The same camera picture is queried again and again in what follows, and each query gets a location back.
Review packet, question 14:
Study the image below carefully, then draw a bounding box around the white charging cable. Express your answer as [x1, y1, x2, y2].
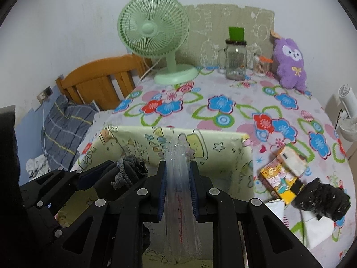
[41, 100, 48, 157]

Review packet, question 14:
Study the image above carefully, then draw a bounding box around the glass mug jar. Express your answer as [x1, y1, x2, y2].
[216, 40, 248, 80]

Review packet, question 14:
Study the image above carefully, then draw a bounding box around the colourful cartoon tissue packet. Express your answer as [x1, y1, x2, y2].
[258, 145, 310, 205]

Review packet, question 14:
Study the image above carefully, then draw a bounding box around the white paper sheet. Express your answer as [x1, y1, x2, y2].
[265, 198, 335, 249]

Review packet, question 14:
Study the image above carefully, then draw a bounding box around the beige printed cardboard panel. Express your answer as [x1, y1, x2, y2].
[183, 4, 275, 71]

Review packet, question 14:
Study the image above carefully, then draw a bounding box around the dark sock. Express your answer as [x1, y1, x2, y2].
[95, 155, 149, 199]

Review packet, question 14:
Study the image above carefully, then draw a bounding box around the white fan cable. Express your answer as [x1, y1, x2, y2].
[136, 58, 157, 85]

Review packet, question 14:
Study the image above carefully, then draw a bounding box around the crumpled white cloth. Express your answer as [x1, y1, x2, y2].
[26, 155, 50, 178]

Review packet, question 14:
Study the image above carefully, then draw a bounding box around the purple plush toy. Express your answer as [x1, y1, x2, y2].
[270, 31, 308, 92]

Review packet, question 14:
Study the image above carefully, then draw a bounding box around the wall socket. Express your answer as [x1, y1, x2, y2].
[37, 86, 53, 103]

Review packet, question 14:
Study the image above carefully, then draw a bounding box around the white circulator fan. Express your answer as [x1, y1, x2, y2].
[325, 84, 357, 157]

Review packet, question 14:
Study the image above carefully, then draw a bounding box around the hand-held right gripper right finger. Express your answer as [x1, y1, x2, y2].
[189, 162, 321, 268]

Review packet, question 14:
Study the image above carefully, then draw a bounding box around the blue bed sheet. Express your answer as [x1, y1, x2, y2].
[14, 107, 56, 186]

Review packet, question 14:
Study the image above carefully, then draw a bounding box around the black fuzzy cloth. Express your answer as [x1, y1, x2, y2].
[293, 177, 351, 222]

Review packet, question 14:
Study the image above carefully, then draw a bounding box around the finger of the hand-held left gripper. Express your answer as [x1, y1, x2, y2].
[36, 160, 116, 201]
[24, 198, 95, 243]

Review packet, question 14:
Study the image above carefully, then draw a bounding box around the grey plaid pillow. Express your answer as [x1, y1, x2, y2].
[41, 93, 99, 171]

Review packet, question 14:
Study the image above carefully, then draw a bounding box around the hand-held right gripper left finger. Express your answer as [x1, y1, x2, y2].
[46, 160, 168, 268]

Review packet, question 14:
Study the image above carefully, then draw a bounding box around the green desk fan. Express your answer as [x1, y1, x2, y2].
[117, 0, 199, 86]

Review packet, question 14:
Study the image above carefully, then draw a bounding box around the cotton swab container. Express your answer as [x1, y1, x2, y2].
[252, 55, 273, 77]

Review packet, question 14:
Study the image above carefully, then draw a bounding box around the green cylinder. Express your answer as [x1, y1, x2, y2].
[228, 27, 245, 42]

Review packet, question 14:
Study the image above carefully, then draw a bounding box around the clear plastic wrapper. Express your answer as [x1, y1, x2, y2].
[163, 134, 202, 258]

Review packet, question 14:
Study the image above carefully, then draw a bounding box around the floral tablecloth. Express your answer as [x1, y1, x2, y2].
[70, 64, 352, 268]

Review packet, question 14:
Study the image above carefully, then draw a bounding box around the wooden headboard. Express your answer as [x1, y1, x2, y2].
[55, 54, 153, 111]

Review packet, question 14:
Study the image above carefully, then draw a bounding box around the yellow cartoon printed box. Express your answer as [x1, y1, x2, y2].
[79, 126, 254, 268]

